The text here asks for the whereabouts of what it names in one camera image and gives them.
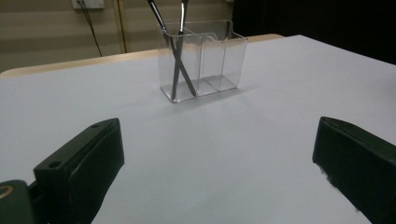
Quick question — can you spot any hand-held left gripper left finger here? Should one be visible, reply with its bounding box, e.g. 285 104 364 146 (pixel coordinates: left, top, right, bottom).
32 117 125 224

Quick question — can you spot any white table mat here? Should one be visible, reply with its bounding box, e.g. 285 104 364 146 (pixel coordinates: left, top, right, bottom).
0 34 396 224

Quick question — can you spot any clear acrylic organizer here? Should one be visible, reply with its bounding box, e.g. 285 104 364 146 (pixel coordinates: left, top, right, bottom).
157 19 249 104

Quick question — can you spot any black wall cable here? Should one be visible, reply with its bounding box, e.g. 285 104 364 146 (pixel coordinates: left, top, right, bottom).
78 0 104 58

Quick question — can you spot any dark curtain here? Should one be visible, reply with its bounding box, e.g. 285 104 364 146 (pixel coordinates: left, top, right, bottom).
232 0 396 66

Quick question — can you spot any black makeup brush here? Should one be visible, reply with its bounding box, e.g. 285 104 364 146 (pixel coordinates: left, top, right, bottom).
170 0 190 101
147 0 198 97

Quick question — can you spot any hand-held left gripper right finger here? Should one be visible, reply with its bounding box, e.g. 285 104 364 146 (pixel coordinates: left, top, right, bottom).
312 116 396 224

